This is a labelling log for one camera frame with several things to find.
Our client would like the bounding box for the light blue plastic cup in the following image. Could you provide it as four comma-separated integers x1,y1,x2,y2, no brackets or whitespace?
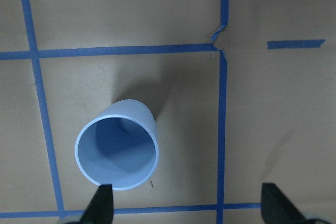
75,99,160,190

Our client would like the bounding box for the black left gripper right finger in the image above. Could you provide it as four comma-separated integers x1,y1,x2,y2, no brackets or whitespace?
261,183,307,223

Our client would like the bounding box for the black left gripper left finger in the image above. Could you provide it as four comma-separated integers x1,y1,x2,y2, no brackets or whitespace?
80,184,114,224

